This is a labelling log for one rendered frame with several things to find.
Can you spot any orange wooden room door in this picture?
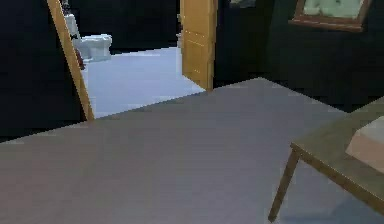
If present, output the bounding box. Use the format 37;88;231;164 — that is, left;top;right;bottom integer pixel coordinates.
179;0;219;92

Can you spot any white toilet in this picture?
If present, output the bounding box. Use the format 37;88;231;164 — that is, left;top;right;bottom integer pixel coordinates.
64;13;113;64

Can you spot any brown wooden table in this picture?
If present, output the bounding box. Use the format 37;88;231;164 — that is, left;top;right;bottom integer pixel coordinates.
267;96;384;224

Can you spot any pale beige box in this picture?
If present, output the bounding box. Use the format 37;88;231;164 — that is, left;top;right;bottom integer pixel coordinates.
345;115;384;175

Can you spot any orange wooden door frame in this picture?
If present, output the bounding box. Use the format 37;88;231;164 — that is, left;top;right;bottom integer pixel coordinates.
46;0;96;122

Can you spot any brown framed wall picture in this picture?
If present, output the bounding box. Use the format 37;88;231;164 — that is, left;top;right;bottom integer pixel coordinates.
288;0;373;33

